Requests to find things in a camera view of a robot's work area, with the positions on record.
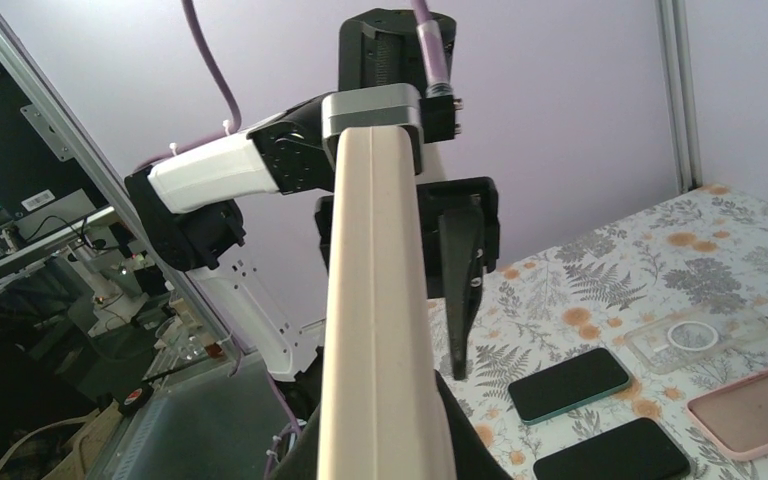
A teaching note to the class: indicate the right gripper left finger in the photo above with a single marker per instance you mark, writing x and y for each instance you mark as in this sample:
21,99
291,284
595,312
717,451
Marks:
301,463

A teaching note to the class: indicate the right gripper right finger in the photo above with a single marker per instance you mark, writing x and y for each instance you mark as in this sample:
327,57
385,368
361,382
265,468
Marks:
473,461

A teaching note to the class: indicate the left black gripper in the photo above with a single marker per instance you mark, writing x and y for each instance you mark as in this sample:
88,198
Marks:
443,235

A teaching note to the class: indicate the black phone from pink case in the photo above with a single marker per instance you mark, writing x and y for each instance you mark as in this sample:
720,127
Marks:
639,449

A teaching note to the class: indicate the clear phone case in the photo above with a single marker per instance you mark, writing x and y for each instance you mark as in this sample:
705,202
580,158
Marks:
694,334

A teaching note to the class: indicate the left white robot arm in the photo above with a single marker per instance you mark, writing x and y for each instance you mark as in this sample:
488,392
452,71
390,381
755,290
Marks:
394,68

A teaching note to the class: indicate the floral table mat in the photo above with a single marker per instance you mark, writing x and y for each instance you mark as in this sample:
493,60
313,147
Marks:
709,245

